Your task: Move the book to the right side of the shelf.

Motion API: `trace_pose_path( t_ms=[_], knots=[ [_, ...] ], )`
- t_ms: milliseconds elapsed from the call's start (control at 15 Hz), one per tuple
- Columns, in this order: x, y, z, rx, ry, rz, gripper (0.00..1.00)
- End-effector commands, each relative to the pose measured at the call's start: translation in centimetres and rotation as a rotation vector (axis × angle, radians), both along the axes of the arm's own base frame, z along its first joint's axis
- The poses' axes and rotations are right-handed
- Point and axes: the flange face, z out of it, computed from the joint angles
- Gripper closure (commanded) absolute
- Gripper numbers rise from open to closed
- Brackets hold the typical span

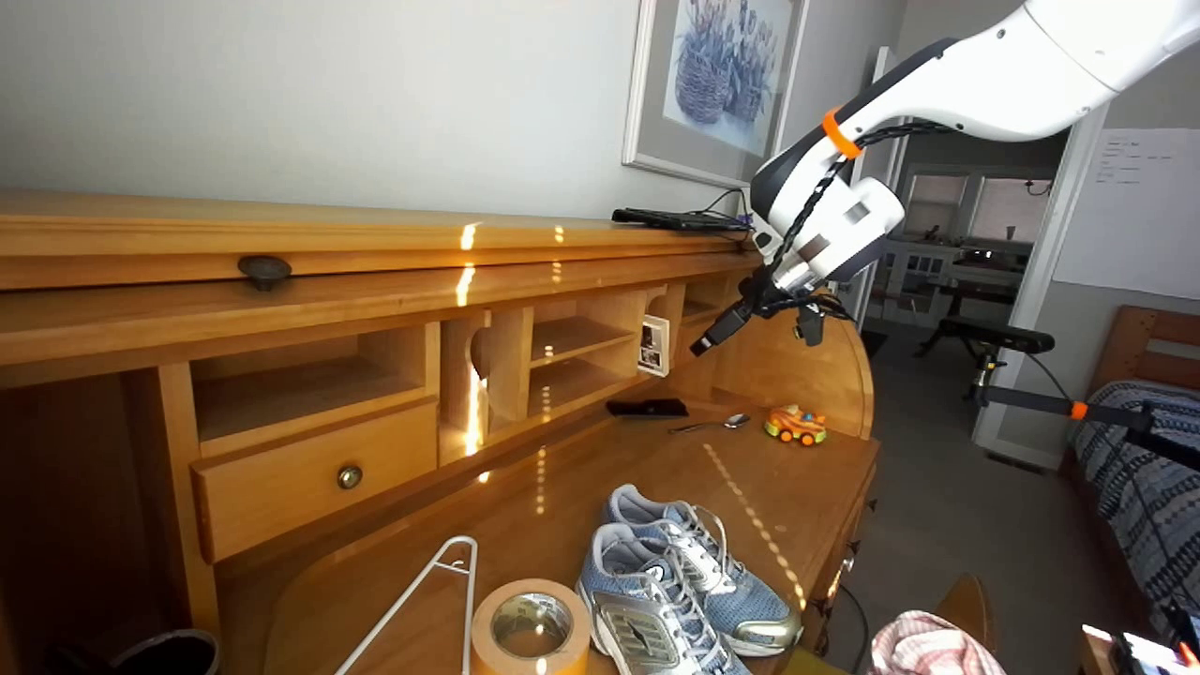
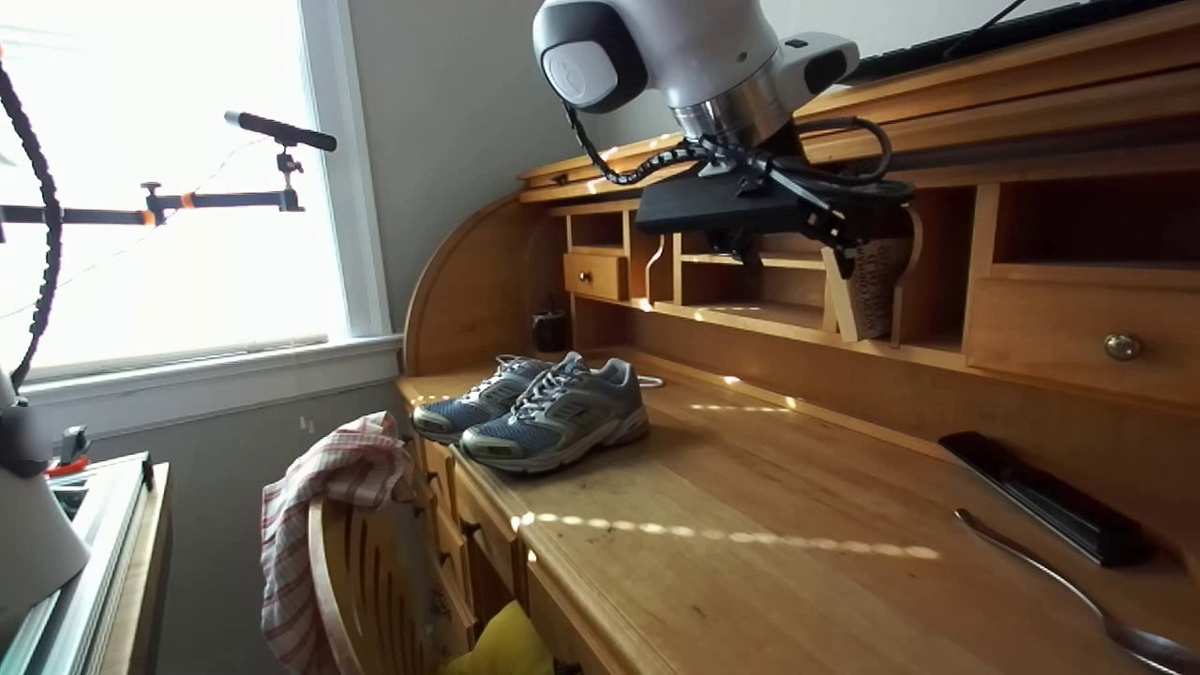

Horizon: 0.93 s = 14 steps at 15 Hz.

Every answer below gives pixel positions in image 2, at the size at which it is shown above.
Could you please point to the black cup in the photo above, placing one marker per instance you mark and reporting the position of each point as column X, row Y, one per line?
column 554, row 333

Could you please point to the black stapler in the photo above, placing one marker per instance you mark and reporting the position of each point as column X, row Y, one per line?
column 1051, row 501

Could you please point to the white window frame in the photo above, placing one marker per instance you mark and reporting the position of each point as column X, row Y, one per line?
column 363, row 188

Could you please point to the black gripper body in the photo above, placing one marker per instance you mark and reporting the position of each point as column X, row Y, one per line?
column 869, row 209

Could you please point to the wooden chair with cloth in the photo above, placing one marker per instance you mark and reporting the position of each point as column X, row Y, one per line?
column 323, row 501

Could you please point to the red black clamp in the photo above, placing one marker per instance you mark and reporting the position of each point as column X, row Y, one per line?
column 71, row 451

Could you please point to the wooden drawer with shiny knob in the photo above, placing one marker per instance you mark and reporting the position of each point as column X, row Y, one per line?
column 1036, row 333

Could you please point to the shiny round drawer knob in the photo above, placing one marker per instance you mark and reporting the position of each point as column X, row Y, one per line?
column 1122, row 346

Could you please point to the yellow cushion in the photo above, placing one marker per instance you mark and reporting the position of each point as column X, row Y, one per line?
column 508, row 643

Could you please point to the silver metal spoon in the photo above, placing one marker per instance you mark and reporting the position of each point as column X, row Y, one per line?
column 1062, row 578

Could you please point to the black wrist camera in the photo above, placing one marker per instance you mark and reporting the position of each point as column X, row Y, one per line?
column 716, row 209

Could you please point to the black stereo camera bar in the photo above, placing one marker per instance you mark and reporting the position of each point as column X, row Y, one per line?
column 282, row 128

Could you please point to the white robot stand table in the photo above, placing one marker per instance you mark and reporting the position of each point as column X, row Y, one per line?
column 117, row 549

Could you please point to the grey blue running shoe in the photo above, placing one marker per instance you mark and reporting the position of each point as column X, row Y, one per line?
column 471, row 405
column 566, row 416

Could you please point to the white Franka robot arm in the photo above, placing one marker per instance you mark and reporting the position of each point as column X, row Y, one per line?
column 698, row 49

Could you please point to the dark round drawer knob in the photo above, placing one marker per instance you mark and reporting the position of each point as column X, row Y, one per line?
column 578, row 275

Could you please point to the wooden drawer with dark knob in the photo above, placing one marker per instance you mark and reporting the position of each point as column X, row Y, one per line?
column 601, row 280

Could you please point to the wooden roll-top desk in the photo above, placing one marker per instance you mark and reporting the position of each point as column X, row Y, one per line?
column 753, row 588

